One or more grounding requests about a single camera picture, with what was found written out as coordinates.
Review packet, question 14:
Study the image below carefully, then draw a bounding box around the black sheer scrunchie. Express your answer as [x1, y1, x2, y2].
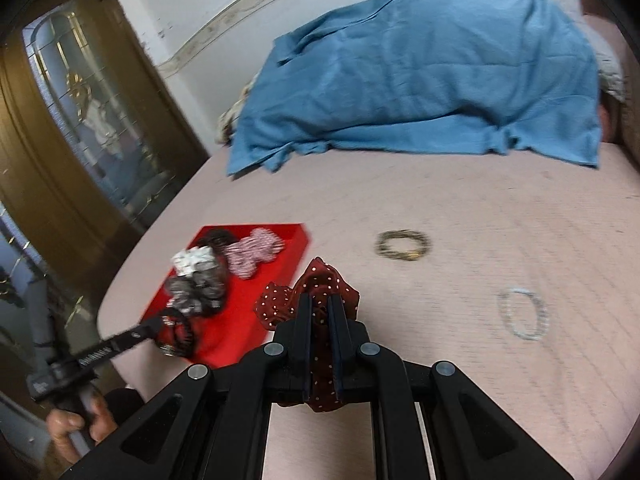
[165, 260, 231, 317]

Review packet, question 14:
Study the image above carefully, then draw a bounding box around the blue cloth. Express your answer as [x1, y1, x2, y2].
[226, 0, 603, 177]

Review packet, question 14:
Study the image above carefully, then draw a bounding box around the leopard print scrunchie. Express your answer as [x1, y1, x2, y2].
[375, 229, 432, 263]

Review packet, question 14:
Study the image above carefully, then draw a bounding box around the red polka dot scrunchie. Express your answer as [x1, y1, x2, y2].
[255, 256, 362, 413]

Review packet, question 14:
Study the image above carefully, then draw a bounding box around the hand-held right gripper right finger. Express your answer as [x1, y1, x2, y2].
[327, 294, 576, 480]

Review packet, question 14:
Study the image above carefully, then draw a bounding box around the black ribbed hair tie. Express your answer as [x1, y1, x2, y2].
[155, 307, 196, 358]

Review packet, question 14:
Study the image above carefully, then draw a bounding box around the red box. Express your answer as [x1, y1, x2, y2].
[141, 222, 311, 368]

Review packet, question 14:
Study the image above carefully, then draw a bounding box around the white cherry print scrunchie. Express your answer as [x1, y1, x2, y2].
[171, 245, 218, 277]

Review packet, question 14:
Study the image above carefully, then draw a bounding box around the grey quilted pillow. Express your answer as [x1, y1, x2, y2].
[595, 50, 628, 103]

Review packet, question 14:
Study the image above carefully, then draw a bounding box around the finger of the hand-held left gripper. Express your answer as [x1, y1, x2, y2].
[75, 317, 168, 363]

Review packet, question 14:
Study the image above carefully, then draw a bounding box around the pale bead bracelet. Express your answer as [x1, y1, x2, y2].
[497, 287, 551, 343]

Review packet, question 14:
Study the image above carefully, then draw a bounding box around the wooden door with glass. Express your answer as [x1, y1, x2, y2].
[0, 0, 211, 286]

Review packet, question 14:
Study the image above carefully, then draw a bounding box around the red plaid scrunchie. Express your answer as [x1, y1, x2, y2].
[222, 227, 286, 281]

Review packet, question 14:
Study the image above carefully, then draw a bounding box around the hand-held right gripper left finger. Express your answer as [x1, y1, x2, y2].
[60, 294, 321, 480]

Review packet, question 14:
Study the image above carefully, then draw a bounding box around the floral patterned cloth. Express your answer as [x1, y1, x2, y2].
[216, 72, 261, 146]

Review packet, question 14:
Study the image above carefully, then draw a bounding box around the person's left hand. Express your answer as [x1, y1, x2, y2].
[47, 392, 119, 462]

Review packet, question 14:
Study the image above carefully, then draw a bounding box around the black velvet scrunchie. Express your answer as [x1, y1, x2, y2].
[200, 227, 238, 251]

